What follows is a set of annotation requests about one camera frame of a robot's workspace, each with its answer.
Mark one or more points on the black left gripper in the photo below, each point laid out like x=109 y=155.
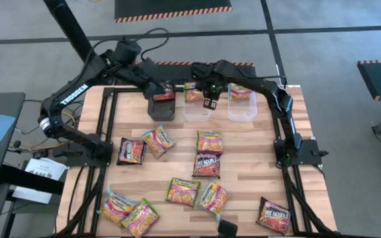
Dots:
x=151 y=90

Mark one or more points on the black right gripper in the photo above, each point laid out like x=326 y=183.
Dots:
x=212 y=87

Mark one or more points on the black Fire Noodle ramen pack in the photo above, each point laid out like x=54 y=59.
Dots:
x=206 y=165
x=274 y=216
x=165 y=96
x=131 y=152

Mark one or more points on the lime chili shrimp ramen pack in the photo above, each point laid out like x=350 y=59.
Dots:
x=182 y=192
x=193 y=95
x=140 y=219
x=209 y=142

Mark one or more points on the dark grey plastic bin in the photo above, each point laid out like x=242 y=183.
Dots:
x=161 y=110

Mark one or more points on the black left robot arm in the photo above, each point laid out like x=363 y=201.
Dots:
x=74 y=94

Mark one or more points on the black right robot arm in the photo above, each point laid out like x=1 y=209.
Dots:
x=260 y=84

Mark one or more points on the clear plastic bin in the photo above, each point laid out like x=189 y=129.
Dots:
x=195 y=114
x=241 y=114

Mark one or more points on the black stand pole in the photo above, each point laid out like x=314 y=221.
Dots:
x=66 y=20

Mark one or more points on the white printed paper sheet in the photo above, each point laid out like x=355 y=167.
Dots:
x=53 y=167

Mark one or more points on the small black object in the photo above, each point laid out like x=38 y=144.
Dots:
x=227 y=228

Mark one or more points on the black power adapter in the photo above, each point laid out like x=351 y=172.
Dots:
x=40 y=154

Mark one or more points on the small black round plug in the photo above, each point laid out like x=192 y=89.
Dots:
x=16 y=144

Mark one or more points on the black desk beam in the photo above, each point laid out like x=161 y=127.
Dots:
x=28 y=180

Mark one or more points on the black aluminium table frame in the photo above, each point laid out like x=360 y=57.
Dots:
x=108 y=91

